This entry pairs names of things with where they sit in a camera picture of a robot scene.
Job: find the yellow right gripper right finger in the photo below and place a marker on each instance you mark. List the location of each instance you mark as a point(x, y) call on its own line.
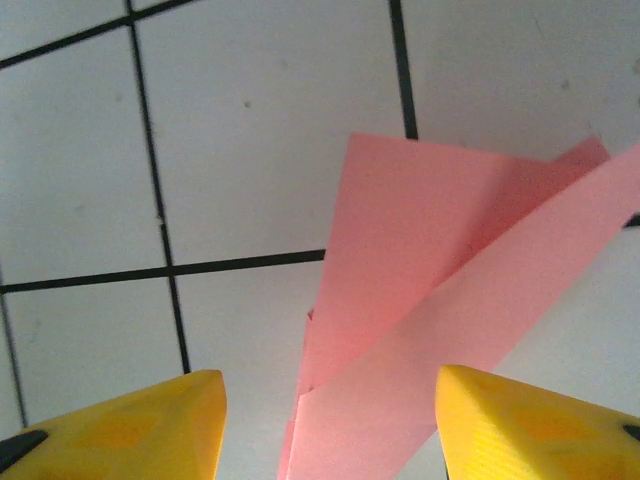
point(525, 430)

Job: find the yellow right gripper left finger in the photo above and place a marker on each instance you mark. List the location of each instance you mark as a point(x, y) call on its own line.
point(150, 430)

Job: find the pink cloth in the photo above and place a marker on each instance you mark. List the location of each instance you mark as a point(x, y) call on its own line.
point(400, 250)

